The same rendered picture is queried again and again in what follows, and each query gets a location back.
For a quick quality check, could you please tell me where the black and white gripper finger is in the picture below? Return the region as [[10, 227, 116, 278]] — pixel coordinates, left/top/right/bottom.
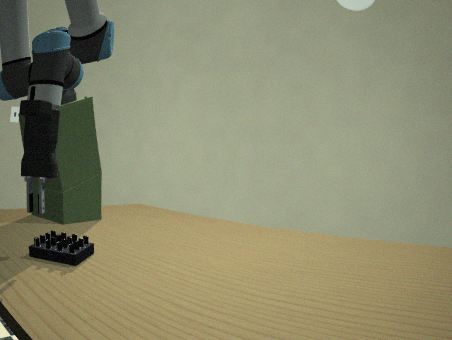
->
[[25, 177, 36, 213], [38, 178, 49, 214]]

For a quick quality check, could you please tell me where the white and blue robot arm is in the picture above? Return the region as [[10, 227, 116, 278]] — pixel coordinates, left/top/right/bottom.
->
[[0, 0, 114, 105]]

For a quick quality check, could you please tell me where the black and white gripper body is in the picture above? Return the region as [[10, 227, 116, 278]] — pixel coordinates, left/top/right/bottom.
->
[[19, 84, 63, 178]]

